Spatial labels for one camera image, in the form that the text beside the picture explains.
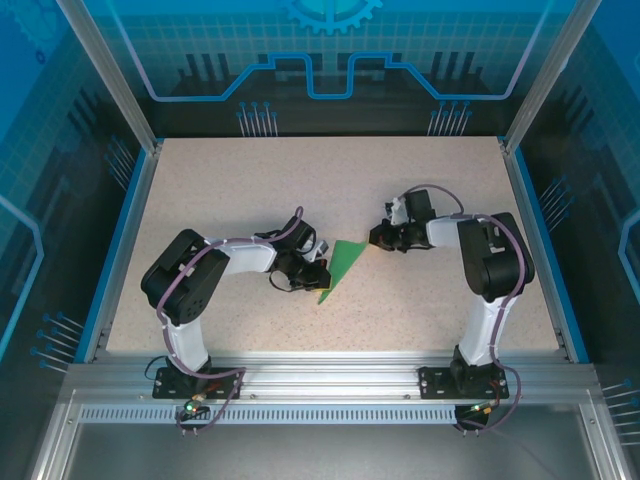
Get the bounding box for green paper sheet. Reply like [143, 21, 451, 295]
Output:
[317, 239, 370, 305]

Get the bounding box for small connector with green light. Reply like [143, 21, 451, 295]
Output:
[464, 401, 497, 420]
[180, 397, 210, 420]

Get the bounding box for grey metal shelf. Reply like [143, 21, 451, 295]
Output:
[29, 389, 640, 480]

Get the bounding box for long aluminium frame rail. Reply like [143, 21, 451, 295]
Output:
[64, 349, 601, 405]

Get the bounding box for aluminium side rail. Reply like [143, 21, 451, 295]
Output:
[82, 142, 161, 364]
[499, 137, 591, 364]

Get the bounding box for blue printed enclosure panel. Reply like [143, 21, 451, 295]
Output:
[0, 0, 151, 480]
[514, 0, 640, 451]
[89, 0, 576, 139]

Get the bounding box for slotted grey cable duct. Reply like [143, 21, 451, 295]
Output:
[78, 405, 460, 426]

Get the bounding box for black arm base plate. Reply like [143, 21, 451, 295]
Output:
[417, 366, 507, 401]
[152, 367, 245, 401]

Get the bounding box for short purple cable loop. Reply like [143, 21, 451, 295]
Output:
[453, 363, 524, 437]
[172, 369, 247, 437]

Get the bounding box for aluminium upright post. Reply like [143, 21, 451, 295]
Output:
[55, 0, 164, 154]
[502, 0, 606, 154]

